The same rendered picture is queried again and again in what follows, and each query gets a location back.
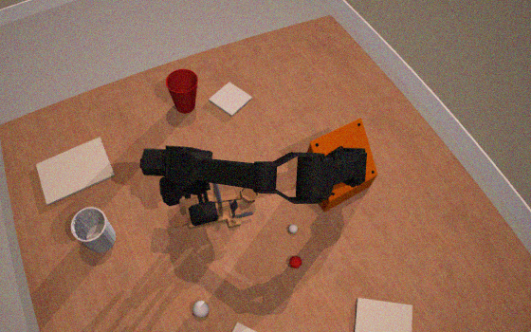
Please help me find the white flat square tile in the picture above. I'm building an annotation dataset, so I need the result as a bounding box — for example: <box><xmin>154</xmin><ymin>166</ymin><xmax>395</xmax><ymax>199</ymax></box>
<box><xmin>209</xmin><ymin>82</ymin><xmax>252</xmax><ymax>116</ymax></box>

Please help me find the grey cup with white rim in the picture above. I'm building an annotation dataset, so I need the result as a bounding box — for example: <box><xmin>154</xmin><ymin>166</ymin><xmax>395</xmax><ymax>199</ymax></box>
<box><xmin>71</xmin><ymin>207</ymin><xmax>116</xmax><ymax>252</ymax></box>

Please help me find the white flat square board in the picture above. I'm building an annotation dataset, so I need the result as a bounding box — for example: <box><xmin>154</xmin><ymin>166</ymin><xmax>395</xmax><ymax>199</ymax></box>
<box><xmin>354</xmin><ymin>298</ymin><xmax>412</xmax><ymax>332</ymax></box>
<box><xmin>36</xmin><ymin>138</ymin><xmax>115</xmax><ymax>205</ymax></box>
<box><xmin>232</xmin><ymin>323</ymin><xmax>257</xmax><ymax>332</ymax></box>

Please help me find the red ball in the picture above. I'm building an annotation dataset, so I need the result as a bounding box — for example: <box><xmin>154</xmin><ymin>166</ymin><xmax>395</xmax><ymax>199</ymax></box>
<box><xmin>289</xmin><ymin>255</ymin><xmax>302</xmax><ymax>268</ymax></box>

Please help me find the dark red cup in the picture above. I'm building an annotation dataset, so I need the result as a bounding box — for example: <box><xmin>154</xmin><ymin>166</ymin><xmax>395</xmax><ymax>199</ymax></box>
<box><xmin>166</xmin><ymin>69</ymin><xmax>198</xmax><ymax>114</ymax></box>

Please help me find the white ball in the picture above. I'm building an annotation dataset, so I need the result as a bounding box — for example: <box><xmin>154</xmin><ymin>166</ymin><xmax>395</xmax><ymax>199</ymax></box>
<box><xmin>192</xmin><ymin>301</ymin><xmax>210</xmax><ymax>318</ymax></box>

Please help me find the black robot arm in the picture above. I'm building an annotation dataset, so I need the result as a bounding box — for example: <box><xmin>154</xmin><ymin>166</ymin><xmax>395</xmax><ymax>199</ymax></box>
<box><xmin>140</xmin><ymin>145</ymin><xmax>367</xmax><ymax>206</ymax></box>

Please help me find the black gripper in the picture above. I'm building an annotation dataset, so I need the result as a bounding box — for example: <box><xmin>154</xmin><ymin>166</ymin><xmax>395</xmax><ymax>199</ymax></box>
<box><xmin>188</xmin><ymin>182</ymin><xmax>218</xmax><ymax>226</ymax></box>

